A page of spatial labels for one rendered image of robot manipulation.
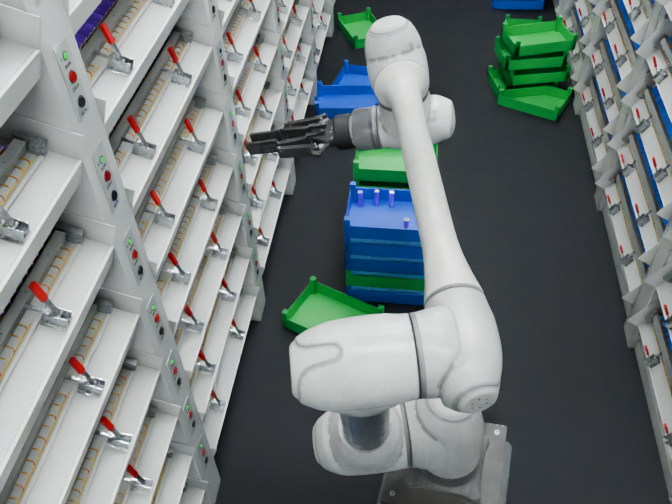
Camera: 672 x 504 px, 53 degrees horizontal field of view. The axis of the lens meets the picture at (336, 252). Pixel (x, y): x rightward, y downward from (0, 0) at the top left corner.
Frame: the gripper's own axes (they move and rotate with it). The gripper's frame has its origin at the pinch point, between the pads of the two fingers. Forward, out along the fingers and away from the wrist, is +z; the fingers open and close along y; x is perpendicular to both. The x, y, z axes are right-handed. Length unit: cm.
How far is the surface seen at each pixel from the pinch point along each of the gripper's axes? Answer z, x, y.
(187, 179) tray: 22.0, -7.8, 0.4
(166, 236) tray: 21.3, -8.2, -18.7
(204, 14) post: 15.5, 18.2, 29.8
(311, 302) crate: 22, -98, 40
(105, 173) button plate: 13.6, 21.7, -35.8
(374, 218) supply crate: -6, -71, 53
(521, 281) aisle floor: -53, -114, 58
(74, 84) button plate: 10, 38, -36
